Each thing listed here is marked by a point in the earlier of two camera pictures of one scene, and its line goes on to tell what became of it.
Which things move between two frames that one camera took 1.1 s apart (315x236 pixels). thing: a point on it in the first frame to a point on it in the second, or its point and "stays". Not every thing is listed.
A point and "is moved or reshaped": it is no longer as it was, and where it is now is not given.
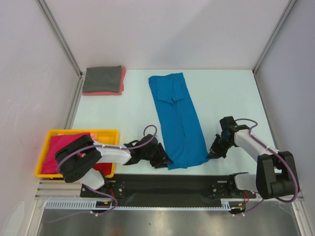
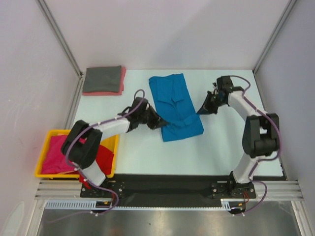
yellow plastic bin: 102,135 stays
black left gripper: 162,159 to 157,121
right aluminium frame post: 289,7 stays
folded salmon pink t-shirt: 123,72 stays
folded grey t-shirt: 102,79 stays
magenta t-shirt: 49,164 stays
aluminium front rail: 60,190 stays
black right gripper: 214,152 to 206,108
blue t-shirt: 185,141 is moved or reshaped
